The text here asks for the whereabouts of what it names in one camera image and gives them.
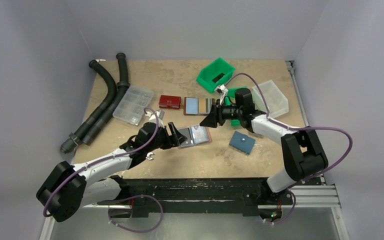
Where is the black VIP card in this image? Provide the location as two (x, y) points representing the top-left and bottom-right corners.
(179, 127), (194, 148)

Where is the silver VIP card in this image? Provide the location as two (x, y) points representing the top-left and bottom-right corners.
(191, 125), (209, 144)

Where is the pink leather card holder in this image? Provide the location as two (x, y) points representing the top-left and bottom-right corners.
(178, 124), (212, 148)

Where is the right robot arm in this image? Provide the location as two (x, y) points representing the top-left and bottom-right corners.
(200, 88), (329, 194)

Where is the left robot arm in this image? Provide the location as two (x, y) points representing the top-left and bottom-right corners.
(36, 122), (187, 222)

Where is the yellow striped card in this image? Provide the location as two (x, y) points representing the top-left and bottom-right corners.
(197, 98), (213, 115)

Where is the brown open card holder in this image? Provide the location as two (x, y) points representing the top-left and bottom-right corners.
(183, 97), (215, 116)

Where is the blue leather card holder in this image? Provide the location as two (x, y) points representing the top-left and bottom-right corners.
(229, 131), (256, 155)

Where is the red leather card holder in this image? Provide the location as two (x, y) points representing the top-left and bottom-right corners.
(158, 95), (182, 110)

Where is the silver wrench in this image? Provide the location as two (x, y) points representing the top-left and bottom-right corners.
(146, 152), (155, 161)

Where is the small green plastic bin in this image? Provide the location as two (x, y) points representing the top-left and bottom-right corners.
(231, 88), (256, 129)

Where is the clear white plastic bin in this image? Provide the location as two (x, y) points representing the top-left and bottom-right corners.
(251, 80), (289, 118)

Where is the large green plastic bin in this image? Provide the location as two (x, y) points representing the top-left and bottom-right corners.
(196, 57), (236, 93)

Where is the clear plastic organizer box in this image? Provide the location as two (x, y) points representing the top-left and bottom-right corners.
(112, 85), (154, 126)

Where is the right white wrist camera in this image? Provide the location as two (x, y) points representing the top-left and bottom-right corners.
(214, 84), (229, 105)

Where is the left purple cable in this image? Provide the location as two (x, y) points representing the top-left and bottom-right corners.
(42, 106), (164, 234)

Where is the purple cable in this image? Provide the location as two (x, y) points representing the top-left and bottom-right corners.
(42, 106), (164, 234)
(223, 72), (354, 226)

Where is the right black corrugated hose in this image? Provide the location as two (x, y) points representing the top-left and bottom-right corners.
(81, 52), (131, 146)

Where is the black corrugated hose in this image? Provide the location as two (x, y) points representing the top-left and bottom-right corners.
(81, 52), (131, 146)
(59, 59), (118, 155)

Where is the left black corrugated hose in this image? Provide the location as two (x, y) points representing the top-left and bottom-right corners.
(59, 59), (118, 155)

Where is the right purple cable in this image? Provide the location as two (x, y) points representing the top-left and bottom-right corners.
(223, 72), (354, 226)

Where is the aluminium frame rail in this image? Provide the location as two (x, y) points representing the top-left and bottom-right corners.
(284, 184), (350, 240)

